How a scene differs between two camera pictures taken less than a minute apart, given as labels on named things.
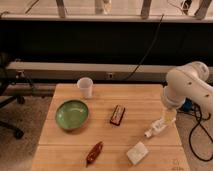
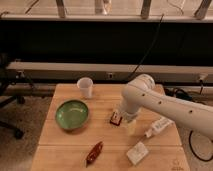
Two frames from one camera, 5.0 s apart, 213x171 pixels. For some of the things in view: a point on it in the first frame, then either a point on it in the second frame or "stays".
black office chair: (12, 87) stays
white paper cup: (85, 85) stays
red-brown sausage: (94, 152) stays
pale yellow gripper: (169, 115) → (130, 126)
